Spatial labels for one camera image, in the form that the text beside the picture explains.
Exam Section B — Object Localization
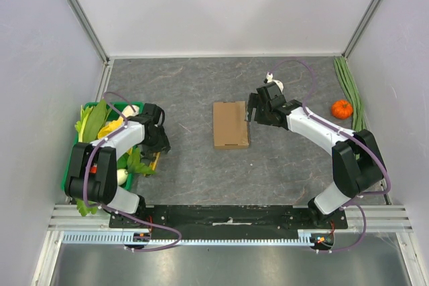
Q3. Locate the yellow utility knife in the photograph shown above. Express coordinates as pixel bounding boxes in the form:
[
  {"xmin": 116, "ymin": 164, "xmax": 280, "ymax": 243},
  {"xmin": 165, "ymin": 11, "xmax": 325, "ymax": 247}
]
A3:
[{"xmin": 149, "ymin": 152, "xmax": 160, "ymax": 171}]

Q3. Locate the brown cardboard box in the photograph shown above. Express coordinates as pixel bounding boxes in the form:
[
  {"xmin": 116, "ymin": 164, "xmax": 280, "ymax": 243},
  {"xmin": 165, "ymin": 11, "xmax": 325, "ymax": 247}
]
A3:
[{"xmin": 212, "ymin": 101, "xmax": 250, "ymax": 150}]

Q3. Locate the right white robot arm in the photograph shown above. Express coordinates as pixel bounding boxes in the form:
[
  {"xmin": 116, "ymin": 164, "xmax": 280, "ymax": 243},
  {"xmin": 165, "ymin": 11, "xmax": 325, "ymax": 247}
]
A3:
[{"xmin": 245, "ymin": 82, "xmax": 387, "ymax": 228}]

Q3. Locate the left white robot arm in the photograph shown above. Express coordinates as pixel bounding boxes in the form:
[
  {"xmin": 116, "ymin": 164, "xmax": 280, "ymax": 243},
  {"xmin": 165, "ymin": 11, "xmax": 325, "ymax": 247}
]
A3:
[{"xmin": 63, "ymin": 100, "xmax": 171, "ymax": 228}]

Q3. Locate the yellow toy napa cabbage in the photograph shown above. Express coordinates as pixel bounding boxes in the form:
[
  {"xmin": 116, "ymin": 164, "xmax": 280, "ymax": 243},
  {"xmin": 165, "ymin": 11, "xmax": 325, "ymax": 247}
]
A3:
[{"xmin": 97, "ymin": 104, "xmax": 139, "ymax": 139}]

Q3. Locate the white toy radish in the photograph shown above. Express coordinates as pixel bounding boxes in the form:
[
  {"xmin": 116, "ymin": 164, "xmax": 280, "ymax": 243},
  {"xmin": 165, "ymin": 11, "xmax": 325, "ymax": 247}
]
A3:
[{"xmin": 117, "ymin": 169, "xmax": 129, "ymax": 186}]

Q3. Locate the green plastic basket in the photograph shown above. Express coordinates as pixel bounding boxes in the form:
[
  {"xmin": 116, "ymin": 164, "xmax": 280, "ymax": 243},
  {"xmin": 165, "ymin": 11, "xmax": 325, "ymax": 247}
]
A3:
[{"xmin": 61, "ymin": 102, "xmax": 144, "ymax": 191}]

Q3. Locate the green leafy vegetable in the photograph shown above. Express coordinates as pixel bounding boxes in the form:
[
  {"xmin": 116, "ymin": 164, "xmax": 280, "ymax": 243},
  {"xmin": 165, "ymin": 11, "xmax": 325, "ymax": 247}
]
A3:
[{"xmin": 74, "ymin": 99, "xmax": 111, "ymax": 143}]

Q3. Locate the orange toy pumpkin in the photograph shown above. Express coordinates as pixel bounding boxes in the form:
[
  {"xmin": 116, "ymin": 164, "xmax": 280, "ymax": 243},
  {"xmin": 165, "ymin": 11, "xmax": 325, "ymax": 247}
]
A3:
[{"xmin": 331, "ymin": 100, "xmax": 354, "ymax": 119}]

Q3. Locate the green long beans bundle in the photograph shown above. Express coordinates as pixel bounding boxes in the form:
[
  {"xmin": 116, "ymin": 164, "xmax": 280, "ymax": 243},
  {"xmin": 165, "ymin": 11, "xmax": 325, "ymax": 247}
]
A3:
[{"xmin": 334, "ymin": 56, "xmax": 367, "ymax": 132}]

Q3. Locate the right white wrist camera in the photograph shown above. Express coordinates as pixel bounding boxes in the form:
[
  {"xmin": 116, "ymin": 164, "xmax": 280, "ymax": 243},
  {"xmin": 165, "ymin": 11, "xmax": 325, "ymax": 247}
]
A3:
[{"xmin": 263, "ymin": 72, "xmax": 284, "ymax": 92}]

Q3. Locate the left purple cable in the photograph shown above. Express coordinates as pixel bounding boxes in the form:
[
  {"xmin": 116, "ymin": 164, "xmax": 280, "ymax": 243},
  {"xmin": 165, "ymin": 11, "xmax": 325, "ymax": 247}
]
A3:
[{"xmin": 81, "ymin": 91, "xmax": 183, "ymax": 253}]

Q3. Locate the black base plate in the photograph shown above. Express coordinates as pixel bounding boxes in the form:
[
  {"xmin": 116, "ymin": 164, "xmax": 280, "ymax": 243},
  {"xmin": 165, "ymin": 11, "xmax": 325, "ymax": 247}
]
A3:
[{"xmin": 109, "ymin": 204, "xmax": 349, "ymax": 240}]

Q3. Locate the grey slotted cable duct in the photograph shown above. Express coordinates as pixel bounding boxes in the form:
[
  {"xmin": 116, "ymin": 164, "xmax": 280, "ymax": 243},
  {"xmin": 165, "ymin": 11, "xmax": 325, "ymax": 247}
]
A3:
[{"xmin": 62, "ymin": 228, "xmax": 319, "ymax": 246}]

